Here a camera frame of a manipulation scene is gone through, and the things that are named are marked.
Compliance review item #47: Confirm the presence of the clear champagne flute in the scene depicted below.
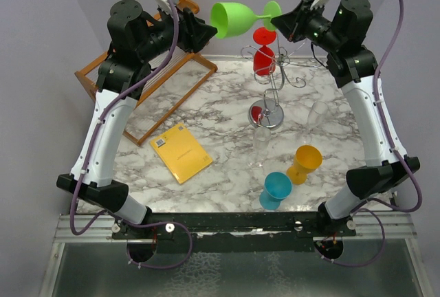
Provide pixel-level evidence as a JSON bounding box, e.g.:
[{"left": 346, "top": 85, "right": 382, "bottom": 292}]
[
  {"left": 247, "top": 126, "right": 271, "bottom": 169},
  {"left": 296, "top": 101, "right": 329, "bottom": 146}
]

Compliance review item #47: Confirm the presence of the yellow book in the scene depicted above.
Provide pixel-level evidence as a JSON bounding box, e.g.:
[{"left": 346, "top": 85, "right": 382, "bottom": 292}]
[{"left": 150, "top": 123, "right": 212, "bottom": 184}]

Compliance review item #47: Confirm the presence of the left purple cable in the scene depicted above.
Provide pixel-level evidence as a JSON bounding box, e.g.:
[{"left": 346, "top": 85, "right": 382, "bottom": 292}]
[{"left": 69, "top": 0, "right": 179, "bottom": 235}]

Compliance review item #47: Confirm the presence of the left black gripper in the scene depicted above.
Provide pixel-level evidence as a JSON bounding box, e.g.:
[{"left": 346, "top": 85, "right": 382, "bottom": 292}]
[{"left": 137, "top": 0, "right": 217, "bottom": 62}]

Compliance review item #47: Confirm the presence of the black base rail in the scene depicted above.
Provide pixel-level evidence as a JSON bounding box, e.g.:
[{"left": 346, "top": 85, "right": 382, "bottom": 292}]
[{"left": 112, "top": 211, "right": 356, "bottom": 254}]

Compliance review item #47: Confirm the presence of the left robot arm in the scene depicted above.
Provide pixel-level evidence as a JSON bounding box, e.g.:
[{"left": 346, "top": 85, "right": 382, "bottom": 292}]
[{"left": 56, "top": 0, "right": 217, "bottom": 239}]

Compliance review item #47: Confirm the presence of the chrome wine glass rack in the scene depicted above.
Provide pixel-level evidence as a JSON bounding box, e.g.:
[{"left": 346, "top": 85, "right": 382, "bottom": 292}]
[{"left": 244, "top": 45, "right": 307, "bottom": 130}]

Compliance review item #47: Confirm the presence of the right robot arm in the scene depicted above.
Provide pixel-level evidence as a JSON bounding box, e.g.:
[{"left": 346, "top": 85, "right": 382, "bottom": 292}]
[{"left": 271, "top": 0, "right": 420, "bottom": 236}]

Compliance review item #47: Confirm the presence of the orange plastic wine glass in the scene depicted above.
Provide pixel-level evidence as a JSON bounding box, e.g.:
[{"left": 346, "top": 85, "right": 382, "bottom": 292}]
[{"left": 286, "top": 144, "right": 322, "bottom": 185}]

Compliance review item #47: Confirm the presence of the red plastic wine glass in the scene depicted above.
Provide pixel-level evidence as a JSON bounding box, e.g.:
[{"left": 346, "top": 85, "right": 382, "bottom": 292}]
[{"left": 253, "top": 27, "right": 276, "bottom": 76}]

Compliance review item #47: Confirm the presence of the blue plastic wine glass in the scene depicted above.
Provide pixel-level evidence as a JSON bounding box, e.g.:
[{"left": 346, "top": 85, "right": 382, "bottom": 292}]
[{"left": 259, "top": 172, "right": 292, "bottom": 210}]

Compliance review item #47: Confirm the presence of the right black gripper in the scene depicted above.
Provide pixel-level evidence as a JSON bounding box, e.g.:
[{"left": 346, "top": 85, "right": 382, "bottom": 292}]
[{"left": 272, "top": 0, "right": 342, "bottom": 53}]

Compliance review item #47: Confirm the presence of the green plastic wine glass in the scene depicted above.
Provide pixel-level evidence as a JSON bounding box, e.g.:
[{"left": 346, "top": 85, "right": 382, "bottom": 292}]
[{"left": 210, "top": 1, "right": 282, "bottom": 39}]

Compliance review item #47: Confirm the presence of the wooden shelf rack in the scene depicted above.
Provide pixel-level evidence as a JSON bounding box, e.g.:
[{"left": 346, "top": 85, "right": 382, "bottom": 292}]
[{"left": 74, "top": 0, "right": 219, "bottom": 147}]

